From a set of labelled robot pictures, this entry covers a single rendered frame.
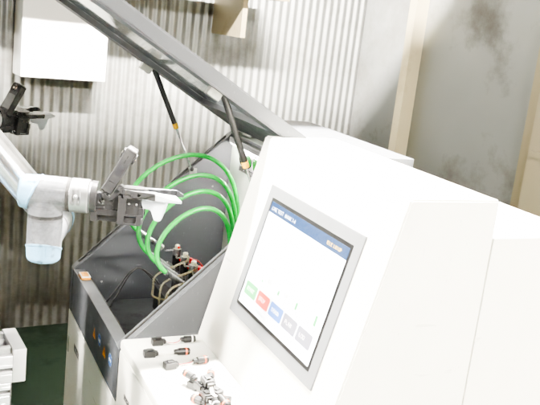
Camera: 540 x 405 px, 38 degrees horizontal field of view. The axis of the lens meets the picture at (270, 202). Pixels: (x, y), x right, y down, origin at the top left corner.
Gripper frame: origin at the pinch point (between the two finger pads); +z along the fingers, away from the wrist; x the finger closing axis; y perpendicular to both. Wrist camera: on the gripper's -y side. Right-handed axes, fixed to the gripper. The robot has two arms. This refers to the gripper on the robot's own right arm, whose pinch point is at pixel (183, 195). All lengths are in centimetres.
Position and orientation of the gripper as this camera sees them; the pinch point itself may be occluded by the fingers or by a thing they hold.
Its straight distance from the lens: 172.7
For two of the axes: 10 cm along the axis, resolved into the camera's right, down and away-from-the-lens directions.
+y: -1.0, 9.9, 0.9
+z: 9.9, 1.0, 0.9
